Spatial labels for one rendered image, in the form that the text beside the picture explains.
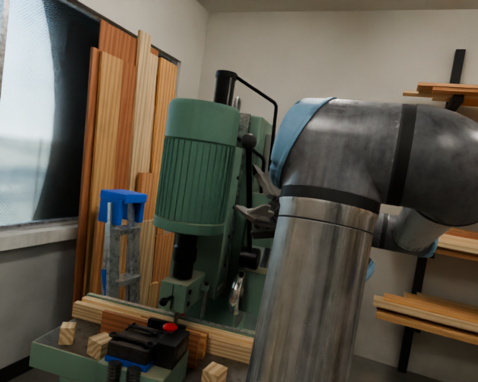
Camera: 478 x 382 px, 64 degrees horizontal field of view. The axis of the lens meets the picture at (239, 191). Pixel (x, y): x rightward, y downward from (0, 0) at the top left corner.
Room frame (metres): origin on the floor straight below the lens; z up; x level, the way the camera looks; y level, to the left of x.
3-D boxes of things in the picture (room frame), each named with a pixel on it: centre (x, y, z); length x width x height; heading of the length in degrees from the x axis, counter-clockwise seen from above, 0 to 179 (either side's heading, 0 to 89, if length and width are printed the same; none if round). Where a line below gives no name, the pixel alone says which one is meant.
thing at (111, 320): (0.87, 0.16, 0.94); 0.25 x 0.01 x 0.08; 77
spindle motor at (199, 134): (0.95, 0.11, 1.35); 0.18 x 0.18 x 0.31
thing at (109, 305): (0.96, 0.09, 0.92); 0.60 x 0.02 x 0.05; 77
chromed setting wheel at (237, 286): (1.04, -0.04, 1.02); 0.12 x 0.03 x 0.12; 167
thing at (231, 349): (0.94, 0.07, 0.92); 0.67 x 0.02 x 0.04; 77
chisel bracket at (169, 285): (0.96, 0.10, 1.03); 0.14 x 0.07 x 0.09; 167
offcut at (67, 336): (0.87, 0.35, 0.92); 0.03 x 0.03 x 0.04; 16
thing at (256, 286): (1.09, -0.08, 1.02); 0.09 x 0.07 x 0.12; 77
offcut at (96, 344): (0.84, 0.26, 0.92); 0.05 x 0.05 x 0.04; 59
